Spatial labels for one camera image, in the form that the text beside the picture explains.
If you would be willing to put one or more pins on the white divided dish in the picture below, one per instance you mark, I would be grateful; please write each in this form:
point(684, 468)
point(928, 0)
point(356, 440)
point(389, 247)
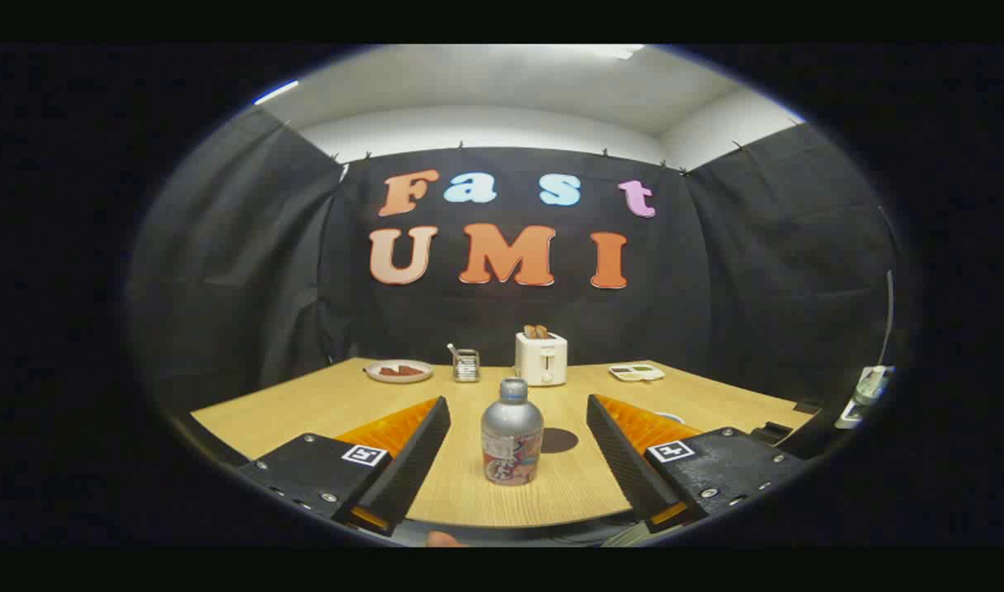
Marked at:
point(636, 372)

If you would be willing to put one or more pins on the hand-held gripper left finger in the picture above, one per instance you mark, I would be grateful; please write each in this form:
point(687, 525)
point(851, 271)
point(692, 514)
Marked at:
point(415, 452)

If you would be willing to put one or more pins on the silver juice bottle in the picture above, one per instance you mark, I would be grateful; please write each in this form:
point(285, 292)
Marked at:
point(511, 427)

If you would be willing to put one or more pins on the black backdrop cloth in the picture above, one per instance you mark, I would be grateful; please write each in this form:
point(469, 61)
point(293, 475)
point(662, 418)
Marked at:
point(715, 288)

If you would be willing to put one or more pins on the white round plate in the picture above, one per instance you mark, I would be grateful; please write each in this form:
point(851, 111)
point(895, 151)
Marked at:
point(399, 378)

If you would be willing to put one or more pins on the black table clamp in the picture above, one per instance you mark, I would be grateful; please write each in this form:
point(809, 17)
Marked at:
point(807, 406)
point(771, 432)

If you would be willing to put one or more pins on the brown round coaster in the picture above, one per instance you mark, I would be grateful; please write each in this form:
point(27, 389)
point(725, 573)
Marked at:
point(562, 441)

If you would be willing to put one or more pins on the wooden table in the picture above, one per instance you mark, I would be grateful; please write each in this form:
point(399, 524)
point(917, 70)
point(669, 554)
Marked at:
point(304, 411)

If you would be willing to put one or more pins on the white and green device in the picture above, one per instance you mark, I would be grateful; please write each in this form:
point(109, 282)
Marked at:
point(867, 388)

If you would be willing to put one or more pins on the white toaster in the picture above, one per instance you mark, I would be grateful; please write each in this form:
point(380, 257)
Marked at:
point(541, 362)

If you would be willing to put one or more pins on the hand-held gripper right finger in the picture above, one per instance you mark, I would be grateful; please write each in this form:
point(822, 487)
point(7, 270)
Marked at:
point(621, 452)

